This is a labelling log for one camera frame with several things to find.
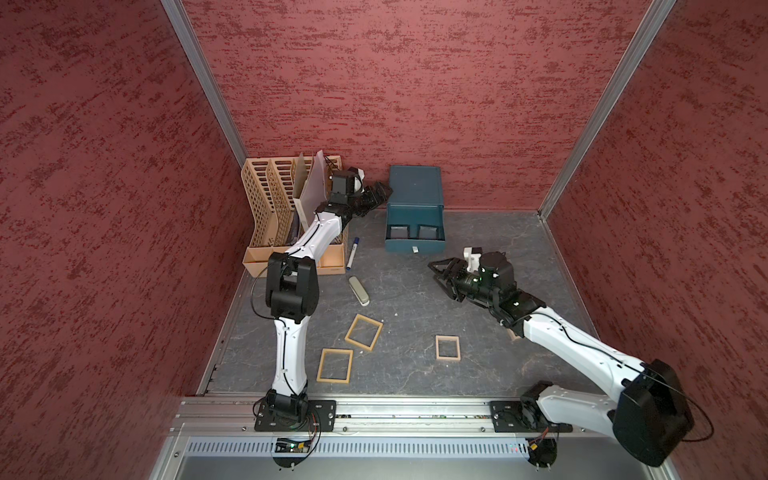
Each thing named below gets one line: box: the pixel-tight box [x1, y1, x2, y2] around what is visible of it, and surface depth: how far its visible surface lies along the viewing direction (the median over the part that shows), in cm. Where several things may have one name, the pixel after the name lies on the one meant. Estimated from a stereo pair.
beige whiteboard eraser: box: [348, 276, 370, 307], surface depth 97 cm
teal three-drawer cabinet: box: [385, 166, 445, 254], surface depth 97 cm
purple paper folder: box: [295, 150, 328, 232], surface depth 88 cm
